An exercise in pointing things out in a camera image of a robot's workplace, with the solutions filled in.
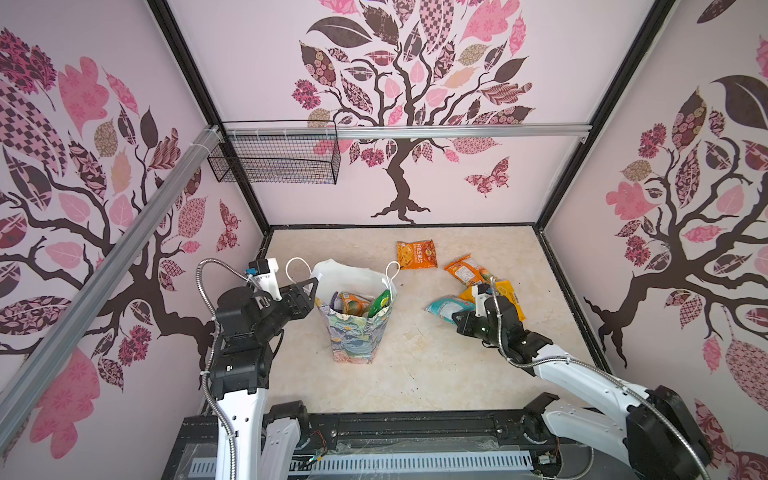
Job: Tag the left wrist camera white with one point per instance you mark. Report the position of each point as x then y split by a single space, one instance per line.
262 274

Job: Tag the white slotted cable duct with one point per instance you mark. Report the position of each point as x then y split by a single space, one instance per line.
415 463

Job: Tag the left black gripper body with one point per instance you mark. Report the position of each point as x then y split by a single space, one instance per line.
277 314

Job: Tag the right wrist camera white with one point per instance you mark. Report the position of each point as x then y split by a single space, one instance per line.
484 300

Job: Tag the patterned paper gift bag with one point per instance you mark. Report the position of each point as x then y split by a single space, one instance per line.
354 340

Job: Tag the black base frame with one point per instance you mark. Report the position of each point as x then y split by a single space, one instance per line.
195 449

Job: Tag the orange mango snack bag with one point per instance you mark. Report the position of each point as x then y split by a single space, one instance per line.
354 304

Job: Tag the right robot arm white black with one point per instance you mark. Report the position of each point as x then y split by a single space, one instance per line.
649 430

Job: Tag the yellow mango snack bag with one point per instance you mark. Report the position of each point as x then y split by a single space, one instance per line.
503 288

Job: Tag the aluminium rail back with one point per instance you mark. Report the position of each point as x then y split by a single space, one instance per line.
413 132

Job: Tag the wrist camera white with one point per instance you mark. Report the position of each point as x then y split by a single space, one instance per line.
484 300
262 274

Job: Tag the black wire basket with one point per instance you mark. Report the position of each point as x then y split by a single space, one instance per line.
278 151

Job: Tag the orange white snack packet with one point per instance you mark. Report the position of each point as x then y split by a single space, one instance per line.
468 271

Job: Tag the orange snack packet far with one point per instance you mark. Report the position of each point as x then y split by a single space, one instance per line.
417 255

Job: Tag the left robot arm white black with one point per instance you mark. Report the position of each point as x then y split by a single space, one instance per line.
255 441

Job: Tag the green white snack bag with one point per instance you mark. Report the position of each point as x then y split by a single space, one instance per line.
379 303

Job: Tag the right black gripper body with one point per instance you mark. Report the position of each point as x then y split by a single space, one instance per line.
478 327

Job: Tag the aluminium rail left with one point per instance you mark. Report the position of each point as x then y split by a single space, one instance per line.
22 393

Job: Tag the aluminium rail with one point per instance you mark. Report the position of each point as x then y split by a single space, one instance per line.
22 393
413 132

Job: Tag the purple Fox's candy bag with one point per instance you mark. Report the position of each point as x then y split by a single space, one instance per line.
336 303

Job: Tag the teal snack packet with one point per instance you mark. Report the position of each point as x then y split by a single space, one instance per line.
447 306

